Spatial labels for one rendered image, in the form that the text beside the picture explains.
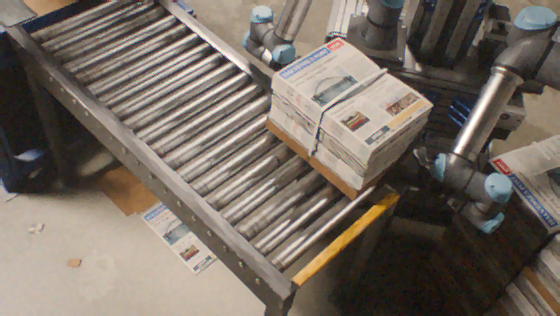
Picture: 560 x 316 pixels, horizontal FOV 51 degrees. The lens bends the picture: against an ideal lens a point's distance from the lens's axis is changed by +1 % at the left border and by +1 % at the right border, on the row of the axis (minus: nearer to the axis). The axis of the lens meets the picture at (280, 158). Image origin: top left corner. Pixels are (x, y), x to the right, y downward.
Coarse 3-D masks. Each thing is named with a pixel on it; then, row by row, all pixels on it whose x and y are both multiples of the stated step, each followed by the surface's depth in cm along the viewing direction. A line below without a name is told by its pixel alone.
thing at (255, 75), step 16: (160, 0) 218; (176, 16) 213; (192, 32) 210; (208, 32) 209; (224, 48) 205; (224, 64) 206; (240, 64) 201; (256, 80) 197; (384, 192) 178; (400, 192) 173
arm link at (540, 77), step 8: (552, 40) 160; (552, 48) 158; (544, 56) 158; (552, 56) 157; (536, 64) 159; (544, 64) 158; (552, 64) 157; (536, 72) 160; (544, 72) 159; (552, 72) 158; (536, 80) 163; (544, 80) 161; (552, 80) 159
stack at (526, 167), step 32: (512, 160) 182; (544, 160) 184; (512, 192) 176; (544, 192) 175; (512, 224) 180; (544, 224) 168; (448, 256) 218; (480, 256) 199; (544, 256) 173; (448, 288) 223; (480, 288) 205; (512, 288) 189
